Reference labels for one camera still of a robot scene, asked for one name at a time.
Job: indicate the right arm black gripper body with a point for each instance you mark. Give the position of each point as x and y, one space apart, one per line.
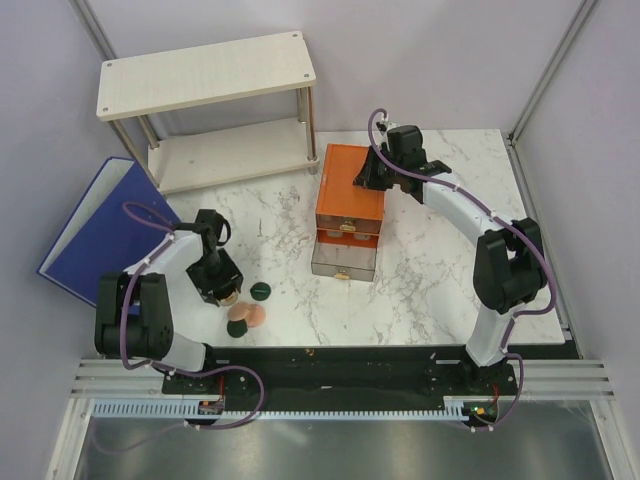
377 173

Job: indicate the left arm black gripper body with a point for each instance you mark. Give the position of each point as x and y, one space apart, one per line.
216 279

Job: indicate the gold round jar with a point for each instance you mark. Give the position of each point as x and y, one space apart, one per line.
230 300

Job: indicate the pink round puff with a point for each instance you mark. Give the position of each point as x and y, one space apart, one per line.
238 312
256 316

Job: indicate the orange drawer organizer box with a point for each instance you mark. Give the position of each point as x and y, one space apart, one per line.
337 194

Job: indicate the clear acrylic drawer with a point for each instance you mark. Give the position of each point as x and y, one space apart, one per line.
344 262
348 224
347 238

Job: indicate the clear acrylic bottom drawer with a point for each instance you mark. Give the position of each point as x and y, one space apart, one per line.
344 262

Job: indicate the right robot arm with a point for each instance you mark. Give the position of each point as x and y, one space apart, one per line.
509 267

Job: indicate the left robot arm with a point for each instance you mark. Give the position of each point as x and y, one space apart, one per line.
137 308

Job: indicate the dark green round puff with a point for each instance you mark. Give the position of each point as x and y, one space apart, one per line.
237 329

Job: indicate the clear acrylic top drawer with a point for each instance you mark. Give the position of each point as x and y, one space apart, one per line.
348 224

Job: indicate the blue ring binder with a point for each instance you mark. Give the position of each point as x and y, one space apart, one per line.
99 236

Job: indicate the light blue cable duct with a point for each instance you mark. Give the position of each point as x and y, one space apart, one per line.
200 410

